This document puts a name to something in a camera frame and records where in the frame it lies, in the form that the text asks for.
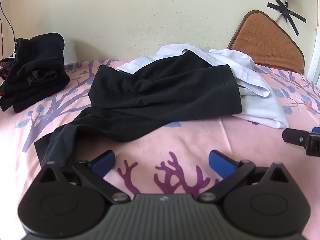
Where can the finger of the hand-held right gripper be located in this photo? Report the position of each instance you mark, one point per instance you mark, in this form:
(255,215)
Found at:
(316,129)
(295,136)

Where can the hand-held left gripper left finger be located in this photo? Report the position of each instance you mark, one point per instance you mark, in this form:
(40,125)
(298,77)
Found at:
(103,165)

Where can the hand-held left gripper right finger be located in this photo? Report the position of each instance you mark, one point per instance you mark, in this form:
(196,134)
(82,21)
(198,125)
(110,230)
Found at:
(221,165)

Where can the white garment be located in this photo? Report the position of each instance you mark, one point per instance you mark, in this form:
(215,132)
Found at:
(260,105)

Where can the black shorts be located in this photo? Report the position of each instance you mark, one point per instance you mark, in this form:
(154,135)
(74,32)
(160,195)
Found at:
(162,92)

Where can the pile of black folded clothes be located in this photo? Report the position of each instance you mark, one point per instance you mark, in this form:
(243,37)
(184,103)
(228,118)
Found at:
(37,67)

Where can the pink tree-print bedsheet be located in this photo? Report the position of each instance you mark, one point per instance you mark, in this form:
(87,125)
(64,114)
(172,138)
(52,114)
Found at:
(175,140)

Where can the brown woven mat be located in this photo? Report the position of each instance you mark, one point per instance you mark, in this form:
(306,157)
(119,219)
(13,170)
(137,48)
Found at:
(262,45)

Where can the black tape cross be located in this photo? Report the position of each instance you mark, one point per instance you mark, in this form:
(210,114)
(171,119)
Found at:
(287,13)

